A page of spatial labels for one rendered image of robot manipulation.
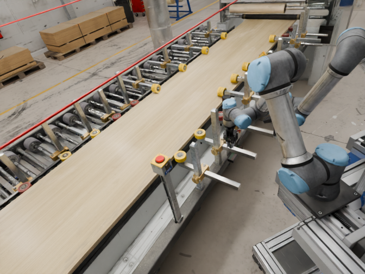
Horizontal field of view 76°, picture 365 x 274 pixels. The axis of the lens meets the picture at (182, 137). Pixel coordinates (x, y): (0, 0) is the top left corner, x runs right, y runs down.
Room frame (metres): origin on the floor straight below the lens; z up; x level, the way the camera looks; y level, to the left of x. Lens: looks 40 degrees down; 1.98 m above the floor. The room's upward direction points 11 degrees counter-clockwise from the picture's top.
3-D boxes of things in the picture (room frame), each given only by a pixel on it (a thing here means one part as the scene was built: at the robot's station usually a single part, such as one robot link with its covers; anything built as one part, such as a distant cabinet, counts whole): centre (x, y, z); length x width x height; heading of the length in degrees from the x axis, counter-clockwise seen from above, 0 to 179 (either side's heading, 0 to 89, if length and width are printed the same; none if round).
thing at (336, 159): (0.58, -0.55, 1.21); 0.13 x 0.12 x 0.14; 106
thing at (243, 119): (0.97, -0.33, 1.21); 0.11 x 0.11 x 0.08; 16
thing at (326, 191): (0.58, -0.56, 1.09); 0.15 x 0.15 x 0.10
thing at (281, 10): (3.45, -1.56, 1.05); 1.43 x 0.12 x 0.12; 48
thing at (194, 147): (0.96, -0.05, 0.86); 0.04 x 0.04 x 0.48; 48
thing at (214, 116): (1.15, -0.22, 0.93); 0.04 x 0.04 x 0.48; 48
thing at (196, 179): (0.98, -0.07, 0.82); 0.14 x 0.06 x 0.05; 138
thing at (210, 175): (0.97, -0.11, 0.82); 0.44 x 0.03 x 0.04; 48
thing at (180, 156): (1.10, 0.04, 0.85); 0.08 x 0.08 x 0.11
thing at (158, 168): (0.77, 0.12, 1.18); 0.07 x 0.07 x 0.08; 48
